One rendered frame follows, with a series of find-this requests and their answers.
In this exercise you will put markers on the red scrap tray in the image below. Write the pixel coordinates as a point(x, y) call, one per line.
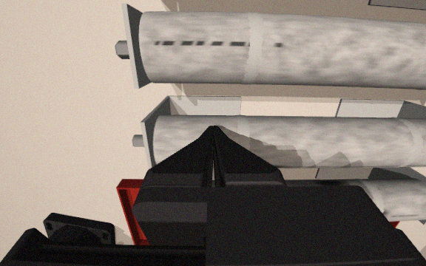
point(127, 198)

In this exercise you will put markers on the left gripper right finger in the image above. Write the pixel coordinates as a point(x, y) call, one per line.
point(239, 167)

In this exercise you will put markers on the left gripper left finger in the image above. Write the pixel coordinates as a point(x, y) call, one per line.
point(188, 166)

